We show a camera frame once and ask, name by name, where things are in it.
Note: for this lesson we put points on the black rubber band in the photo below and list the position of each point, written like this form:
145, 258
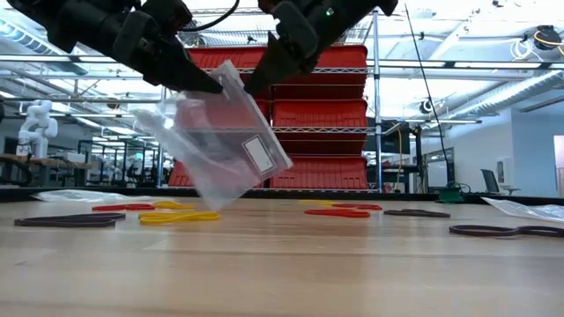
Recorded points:
61, 224
418, 215
484, 232

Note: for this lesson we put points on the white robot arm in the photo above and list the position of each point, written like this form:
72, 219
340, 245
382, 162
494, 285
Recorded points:
37, 123

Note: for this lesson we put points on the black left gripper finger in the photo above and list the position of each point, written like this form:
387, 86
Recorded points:
176, 86
185, 68

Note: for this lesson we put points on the yellow rubber band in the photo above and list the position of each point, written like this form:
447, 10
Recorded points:
176, 218
169, 205
315, 202

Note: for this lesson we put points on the clear plastic zip bag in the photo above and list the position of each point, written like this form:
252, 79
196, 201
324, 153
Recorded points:
220, 141
529, 211
79, 196

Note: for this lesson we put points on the black aluminium table frame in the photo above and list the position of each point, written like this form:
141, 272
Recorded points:
308, 193

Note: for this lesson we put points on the red rubber band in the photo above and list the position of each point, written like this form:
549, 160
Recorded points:
114, 207
365, 207
339, 214

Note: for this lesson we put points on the dark office chair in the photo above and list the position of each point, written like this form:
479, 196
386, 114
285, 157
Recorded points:
489, 180

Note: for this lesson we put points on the wooden workbench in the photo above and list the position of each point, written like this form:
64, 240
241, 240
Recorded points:
44, 160

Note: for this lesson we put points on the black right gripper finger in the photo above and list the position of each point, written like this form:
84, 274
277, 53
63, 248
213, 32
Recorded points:
282, 72
269, 61

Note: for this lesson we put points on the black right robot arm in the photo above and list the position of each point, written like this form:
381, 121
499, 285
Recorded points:
352, 13

